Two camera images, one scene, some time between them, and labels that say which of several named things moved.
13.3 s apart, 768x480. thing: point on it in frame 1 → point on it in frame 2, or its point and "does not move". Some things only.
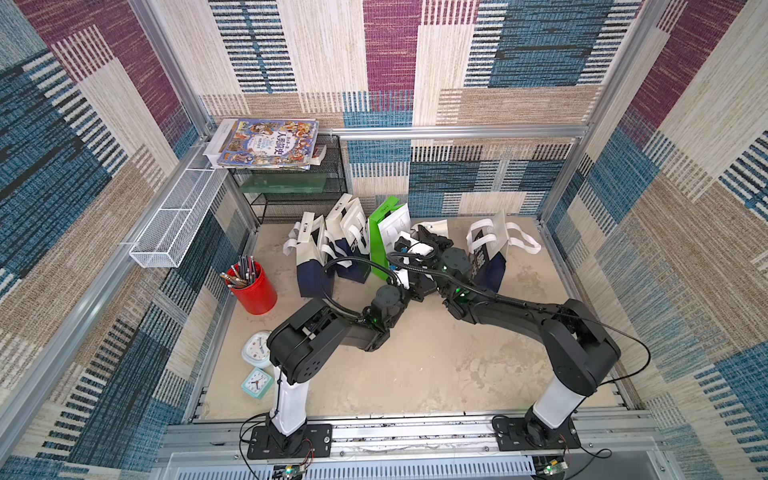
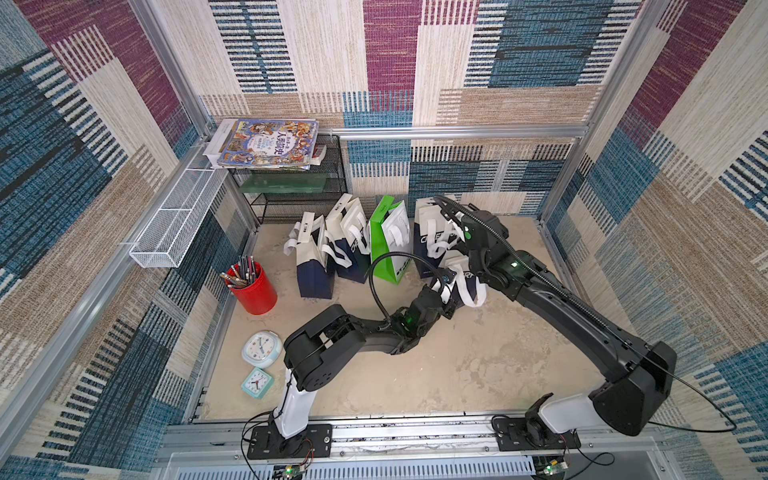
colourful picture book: (270, 144) does not move
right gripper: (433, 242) → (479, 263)
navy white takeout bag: (347, 235) does not move
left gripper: (415, 286) → (451, 309)
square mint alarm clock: (257, 383) does not move
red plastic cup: (247, 281) does not move
